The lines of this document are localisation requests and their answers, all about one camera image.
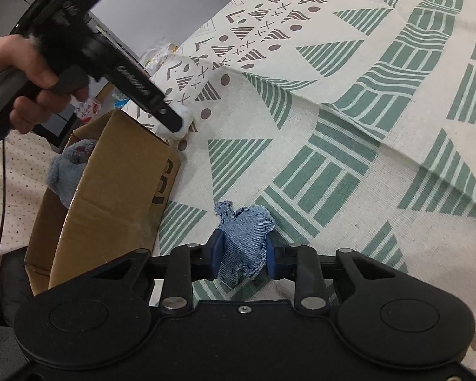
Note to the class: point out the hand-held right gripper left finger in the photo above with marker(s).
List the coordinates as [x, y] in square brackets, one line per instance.
[216, 254]

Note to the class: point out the red white snack packet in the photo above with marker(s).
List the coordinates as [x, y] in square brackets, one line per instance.
[85, 108]

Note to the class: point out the blue denim cloth piece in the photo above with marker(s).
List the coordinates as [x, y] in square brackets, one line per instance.
[242, 242]

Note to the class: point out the blue fluffy plush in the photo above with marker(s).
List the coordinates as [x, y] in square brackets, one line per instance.
[65, 174]

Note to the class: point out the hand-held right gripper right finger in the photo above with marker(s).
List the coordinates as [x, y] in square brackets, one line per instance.
[270, 256]

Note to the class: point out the person's left hand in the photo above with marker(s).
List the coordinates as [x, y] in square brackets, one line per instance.
[12, 53]

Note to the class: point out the brown cardboard box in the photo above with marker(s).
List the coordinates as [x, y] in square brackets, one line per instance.
[115, 190]

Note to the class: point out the cream green patterned blanket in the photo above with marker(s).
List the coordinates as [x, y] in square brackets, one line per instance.
[341, 127]

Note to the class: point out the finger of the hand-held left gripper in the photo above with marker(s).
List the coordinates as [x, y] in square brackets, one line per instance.
[170, 118]

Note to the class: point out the dotted cream tablecloth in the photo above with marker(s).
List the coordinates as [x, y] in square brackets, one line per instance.
[18, 206]

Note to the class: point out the white cloth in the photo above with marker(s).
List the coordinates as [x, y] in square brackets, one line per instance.
[186, 121]

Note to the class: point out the white rice bag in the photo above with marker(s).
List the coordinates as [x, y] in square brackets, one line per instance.
[154, 57]

